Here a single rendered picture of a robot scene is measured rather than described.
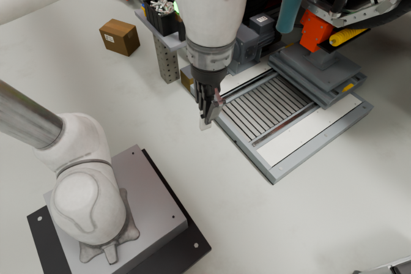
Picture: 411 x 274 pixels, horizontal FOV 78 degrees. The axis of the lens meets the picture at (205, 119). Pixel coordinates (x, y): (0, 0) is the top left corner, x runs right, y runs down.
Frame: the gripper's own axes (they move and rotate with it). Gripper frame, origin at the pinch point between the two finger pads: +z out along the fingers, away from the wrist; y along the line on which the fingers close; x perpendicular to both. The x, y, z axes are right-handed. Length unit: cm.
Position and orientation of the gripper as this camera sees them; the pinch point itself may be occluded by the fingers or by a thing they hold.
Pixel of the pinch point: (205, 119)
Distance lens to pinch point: 66.2
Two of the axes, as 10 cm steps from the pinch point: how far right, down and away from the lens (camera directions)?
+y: 4.3, 7.3, -5.3
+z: -0.4, 6.0, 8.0
